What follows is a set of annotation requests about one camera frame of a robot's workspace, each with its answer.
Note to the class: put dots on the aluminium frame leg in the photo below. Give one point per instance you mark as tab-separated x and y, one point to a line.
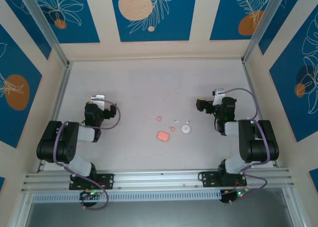
18	212
296	212

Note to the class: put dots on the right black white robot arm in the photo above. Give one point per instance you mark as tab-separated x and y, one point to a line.
261	142

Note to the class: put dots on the white round earbud charging case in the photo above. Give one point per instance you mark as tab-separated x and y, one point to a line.
185	129

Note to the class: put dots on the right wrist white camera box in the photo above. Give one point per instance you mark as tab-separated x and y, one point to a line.
218	95

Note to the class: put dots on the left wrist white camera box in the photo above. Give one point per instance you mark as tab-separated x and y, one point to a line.
99	98

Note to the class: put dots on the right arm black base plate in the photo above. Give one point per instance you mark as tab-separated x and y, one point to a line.
207	178

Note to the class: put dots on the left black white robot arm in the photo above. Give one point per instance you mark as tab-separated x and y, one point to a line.
54	142

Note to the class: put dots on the pink earbud charging case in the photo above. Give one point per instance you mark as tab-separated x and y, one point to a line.
163	135

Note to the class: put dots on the aluminium table side rail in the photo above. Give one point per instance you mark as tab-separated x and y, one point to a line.
249	75
60	98

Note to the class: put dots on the black controller board with LED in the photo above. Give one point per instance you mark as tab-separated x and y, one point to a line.
229	197
89	196

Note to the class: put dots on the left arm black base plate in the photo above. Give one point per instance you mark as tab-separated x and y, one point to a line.
106	181

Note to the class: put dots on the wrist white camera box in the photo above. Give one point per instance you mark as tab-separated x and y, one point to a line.
218	95
99	98

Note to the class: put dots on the pink earbud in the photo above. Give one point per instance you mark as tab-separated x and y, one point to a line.
172	129
159	118

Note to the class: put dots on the aluminium corner post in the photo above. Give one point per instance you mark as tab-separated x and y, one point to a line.
263	25
48	30

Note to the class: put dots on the long aluminium mounting rail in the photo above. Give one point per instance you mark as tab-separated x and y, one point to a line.
159	179

